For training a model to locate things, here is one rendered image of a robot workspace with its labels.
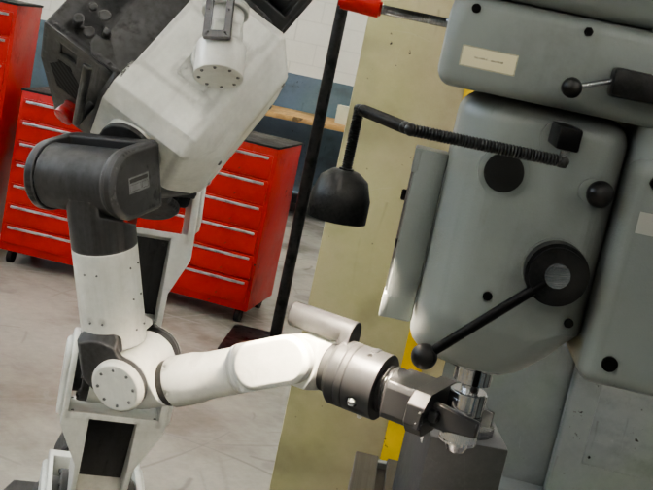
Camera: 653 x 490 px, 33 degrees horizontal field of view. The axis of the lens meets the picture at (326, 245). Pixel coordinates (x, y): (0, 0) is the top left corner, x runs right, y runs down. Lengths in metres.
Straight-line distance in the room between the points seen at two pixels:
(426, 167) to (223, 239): 4.71
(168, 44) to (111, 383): 0.47
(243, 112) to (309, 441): 1.83
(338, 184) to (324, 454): 2.05
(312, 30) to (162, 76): 8.86
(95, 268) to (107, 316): 0.07
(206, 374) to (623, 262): 0.59
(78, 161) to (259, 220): 4.46
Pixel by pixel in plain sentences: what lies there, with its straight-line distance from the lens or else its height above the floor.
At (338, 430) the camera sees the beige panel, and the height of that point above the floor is 0.55.
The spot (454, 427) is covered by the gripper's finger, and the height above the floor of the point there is 1.23.
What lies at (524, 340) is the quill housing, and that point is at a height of 1.37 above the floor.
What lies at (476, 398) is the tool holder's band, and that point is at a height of 1.27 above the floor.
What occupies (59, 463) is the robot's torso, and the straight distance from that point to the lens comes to 2.29.
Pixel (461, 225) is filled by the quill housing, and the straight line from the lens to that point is 1.24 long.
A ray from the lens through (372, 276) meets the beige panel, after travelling 3.10.
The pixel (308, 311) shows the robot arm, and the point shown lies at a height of 1.30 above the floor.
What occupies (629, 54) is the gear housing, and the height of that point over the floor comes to 1.70.
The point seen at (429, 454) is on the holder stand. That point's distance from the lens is 1.66.
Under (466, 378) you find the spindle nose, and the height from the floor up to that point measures 1.29.
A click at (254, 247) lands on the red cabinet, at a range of 5.93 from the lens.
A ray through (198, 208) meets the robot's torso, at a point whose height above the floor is 1.32.
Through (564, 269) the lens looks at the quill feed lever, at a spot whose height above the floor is 1.46.
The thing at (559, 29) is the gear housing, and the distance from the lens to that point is 1.20.
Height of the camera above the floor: 1.66
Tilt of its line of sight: 11 degrees down
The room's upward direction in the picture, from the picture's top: 12 degrees clockwise
